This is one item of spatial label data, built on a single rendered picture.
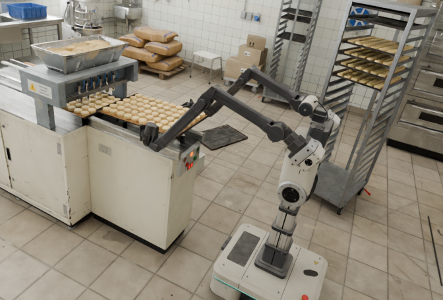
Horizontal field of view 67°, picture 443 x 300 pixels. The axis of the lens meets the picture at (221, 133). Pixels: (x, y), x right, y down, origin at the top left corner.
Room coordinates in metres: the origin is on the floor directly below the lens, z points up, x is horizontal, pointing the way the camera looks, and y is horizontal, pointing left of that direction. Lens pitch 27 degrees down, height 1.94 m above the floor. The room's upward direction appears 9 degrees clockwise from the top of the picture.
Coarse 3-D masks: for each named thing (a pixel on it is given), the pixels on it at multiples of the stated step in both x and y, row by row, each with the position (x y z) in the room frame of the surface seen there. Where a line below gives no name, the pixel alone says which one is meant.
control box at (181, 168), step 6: (198, 144) 1.92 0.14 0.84; (186, 150) 1.82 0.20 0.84; (192, 150) 1.85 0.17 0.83; (198, 150) 1.93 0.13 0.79; (186, 156) 1.77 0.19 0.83; (192, 156) 1.86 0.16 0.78; (198, 156) 1.94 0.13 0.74; (180, 162) 1.73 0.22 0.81; (186, 162) 1.78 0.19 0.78; (192, 162) 1.86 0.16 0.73; (180, 168) 1.73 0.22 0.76; (186, 168) 1.79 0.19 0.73; (180, 174) 1.73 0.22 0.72
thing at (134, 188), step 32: (96, 128) 1.93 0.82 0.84; (128, 128) 1.99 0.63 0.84; (96, 160) 1.92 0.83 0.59; (128, 160) 1.82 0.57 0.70; (160, 160) 1.72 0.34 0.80; (96, 192) 1.93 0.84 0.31; (128, 192) 1.82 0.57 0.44; (160, 192) 1.72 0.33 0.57; (192, 192) 1.98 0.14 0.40; (128, 224) 1.81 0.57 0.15; (160, 224) 1.71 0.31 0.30
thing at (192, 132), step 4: (4, 64) 2.70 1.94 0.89; (8, 64) 2.68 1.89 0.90; (12, 64) 2.69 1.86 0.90; (4, 68) 2.70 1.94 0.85; (8, 68) 2.68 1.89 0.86; (12, 68) 2.66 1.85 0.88; (16, 68) 2.64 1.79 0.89; (20, 68) 2.63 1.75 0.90; (16, 72) 2.64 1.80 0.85; (188, 132) 2.00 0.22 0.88; (192, 132) 1.98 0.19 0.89; (196, 132) 1.98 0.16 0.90; (200, 132) 1.99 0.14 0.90; (188, 136) 2.00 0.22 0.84; (192, 136) 1.98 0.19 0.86; (196, 136) 1.97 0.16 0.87; (200, 136) 1.96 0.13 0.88; (200, 140) 1.96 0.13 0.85
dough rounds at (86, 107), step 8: (96, 96) 2.25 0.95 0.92; (104, 96) 2.28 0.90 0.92; (112, 96) 2.29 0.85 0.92; (72, 104) 2.07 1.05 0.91; (80, 104) 2.08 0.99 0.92; (88, 104) 2.10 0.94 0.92; (96, 104) 2.14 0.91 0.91; (104, 104) 2.14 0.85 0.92; (72, 112) 1.98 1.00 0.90; (80, 112) 1.96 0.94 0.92; (88, 112) 1.98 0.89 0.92
